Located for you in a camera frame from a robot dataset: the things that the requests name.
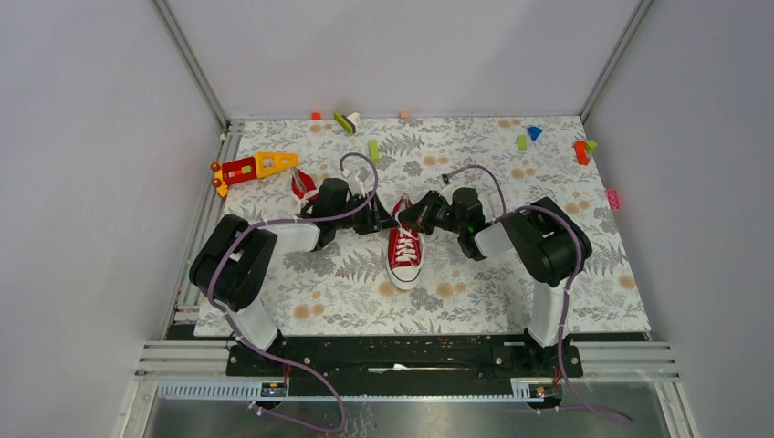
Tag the green purple white block stack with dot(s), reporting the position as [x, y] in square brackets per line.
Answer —
[350, 123]

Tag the green block near centre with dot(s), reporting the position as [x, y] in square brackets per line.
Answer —
[374, 151]

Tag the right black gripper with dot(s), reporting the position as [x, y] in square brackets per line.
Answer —
[419, 216]

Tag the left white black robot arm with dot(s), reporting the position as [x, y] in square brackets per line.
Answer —
[231, 266]

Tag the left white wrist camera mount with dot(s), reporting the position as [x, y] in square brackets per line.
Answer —
[357, 182]

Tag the orange block right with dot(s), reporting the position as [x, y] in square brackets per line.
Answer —
[580, 149]

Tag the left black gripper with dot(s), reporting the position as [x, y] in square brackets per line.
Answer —
[375, 218]

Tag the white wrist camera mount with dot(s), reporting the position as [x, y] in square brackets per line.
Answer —
[449, 188]
[357, 182]

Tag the floral patterned mat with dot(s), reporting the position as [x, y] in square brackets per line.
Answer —
[344, 289]

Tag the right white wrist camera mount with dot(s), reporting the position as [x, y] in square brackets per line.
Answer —
[449, 188]

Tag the red yellow toy block assembly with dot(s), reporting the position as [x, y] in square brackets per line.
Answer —
[257, 166]

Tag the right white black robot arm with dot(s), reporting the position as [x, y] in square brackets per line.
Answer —
[549, 245]

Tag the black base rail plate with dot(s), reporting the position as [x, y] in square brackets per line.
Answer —
[396, 366]

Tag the blue triangular block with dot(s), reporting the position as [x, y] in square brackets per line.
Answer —
[534, 132]

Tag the red sneaker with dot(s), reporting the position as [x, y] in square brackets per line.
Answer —
[404, 257]
[303, 187]

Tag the pink block at edge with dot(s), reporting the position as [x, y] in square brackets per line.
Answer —
[614, 200]

